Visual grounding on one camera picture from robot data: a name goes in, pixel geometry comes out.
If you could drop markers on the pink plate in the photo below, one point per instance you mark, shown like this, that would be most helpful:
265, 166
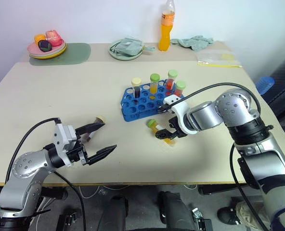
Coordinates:
33, 49

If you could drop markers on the orange toy food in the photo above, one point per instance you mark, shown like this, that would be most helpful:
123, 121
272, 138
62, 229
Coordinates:
39, 38

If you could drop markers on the green-capped orange liquid tube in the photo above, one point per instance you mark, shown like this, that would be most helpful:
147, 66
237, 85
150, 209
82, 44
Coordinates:
179, 89

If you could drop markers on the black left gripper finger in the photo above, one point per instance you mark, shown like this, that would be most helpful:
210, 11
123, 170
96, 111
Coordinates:
90, 126
101, 154

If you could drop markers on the green-capped red liquid tube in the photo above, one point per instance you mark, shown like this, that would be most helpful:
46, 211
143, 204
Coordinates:
171, 79

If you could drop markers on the cream-capped dark liquid tube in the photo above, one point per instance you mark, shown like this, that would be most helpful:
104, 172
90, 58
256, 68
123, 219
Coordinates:
136, 87
99, 119

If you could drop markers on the pink toy food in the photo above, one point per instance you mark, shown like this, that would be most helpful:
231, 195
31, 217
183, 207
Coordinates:
53, 37

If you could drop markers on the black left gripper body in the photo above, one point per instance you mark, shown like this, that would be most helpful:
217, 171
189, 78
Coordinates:
78, 154

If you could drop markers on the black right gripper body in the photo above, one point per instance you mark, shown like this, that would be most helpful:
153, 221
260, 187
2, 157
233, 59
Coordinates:
177, 130

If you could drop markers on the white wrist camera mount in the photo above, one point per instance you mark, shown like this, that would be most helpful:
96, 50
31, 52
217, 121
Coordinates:
181, 108
63, 138

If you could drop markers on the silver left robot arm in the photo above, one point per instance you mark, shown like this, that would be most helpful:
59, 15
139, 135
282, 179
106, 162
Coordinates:
24, 168

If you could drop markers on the green placemat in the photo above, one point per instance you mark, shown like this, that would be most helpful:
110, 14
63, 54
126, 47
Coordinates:
77, 54

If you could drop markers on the blue ribbed plastic container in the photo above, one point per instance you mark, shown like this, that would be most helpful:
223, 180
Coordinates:
265, 84

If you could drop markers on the grey-green crumpled cloth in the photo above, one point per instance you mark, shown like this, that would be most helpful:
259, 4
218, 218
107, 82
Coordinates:
195, 42

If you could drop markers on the black chair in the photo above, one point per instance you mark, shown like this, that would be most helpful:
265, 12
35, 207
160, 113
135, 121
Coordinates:
284, 79

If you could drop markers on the stack of pastel plates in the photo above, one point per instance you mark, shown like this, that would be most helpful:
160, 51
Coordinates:
59, 52

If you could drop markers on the blue test tube rack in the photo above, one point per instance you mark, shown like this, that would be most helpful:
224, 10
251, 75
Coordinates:
135, 109

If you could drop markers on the green-capped yellow liquid tube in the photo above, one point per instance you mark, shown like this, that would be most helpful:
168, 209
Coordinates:
152, 124
154, 84

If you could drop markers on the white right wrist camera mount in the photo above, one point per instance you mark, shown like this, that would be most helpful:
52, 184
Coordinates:
181, 108

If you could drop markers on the dark shoe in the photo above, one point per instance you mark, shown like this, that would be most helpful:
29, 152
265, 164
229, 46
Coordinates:
229, 215

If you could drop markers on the yellow plastic strip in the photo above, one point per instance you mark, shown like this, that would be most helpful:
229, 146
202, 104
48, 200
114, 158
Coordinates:
219, 65

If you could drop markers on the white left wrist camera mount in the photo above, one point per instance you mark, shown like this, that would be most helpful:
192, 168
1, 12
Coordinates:
63, 138

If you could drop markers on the dark rounded shape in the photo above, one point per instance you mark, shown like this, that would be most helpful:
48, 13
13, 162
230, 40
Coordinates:
114, 214
173, 209

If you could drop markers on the dark purple toy ball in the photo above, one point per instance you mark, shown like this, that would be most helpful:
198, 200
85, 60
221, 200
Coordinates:
45, 45

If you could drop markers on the orange soda bottle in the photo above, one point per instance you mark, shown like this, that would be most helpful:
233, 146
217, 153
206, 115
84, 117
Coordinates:
165, 33

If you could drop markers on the grey-green folded cloth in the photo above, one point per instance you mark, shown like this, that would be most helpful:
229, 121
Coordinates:
129, 47

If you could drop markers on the pale green plate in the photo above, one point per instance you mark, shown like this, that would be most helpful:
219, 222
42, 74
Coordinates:
123, 57

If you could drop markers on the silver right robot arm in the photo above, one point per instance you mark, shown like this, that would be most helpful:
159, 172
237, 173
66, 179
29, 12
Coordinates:
250, 154

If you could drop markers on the clear plastic bag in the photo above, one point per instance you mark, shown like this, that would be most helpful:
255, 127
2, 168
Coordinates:
214, 56

